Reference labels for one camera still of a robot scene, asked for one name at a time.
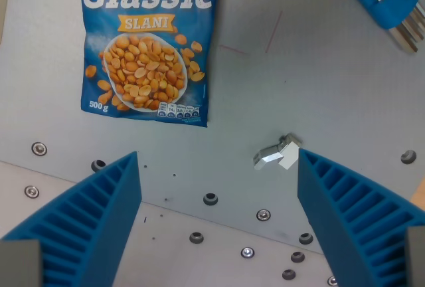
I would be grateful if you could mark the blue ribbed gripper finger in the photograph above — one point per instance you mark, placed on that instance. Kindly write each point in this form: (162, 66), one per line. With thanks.
(88, 217)
(357, 220)

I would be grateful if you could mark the silver table screw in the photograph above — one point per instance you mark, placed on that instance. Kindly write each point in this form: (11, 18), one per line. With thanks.
(263, 215)
(39, 148)
(247, 252)
(31, 191)
(331, 280)

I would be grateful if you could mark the small silver metal connector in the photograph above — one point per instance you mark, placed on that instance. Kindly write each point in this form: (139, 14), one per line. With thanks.
(277, 156)

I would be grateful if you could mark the blue Classic peanut bag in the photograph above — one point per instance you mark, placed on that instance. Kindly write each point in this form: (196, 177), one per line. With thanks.
(146, 46)

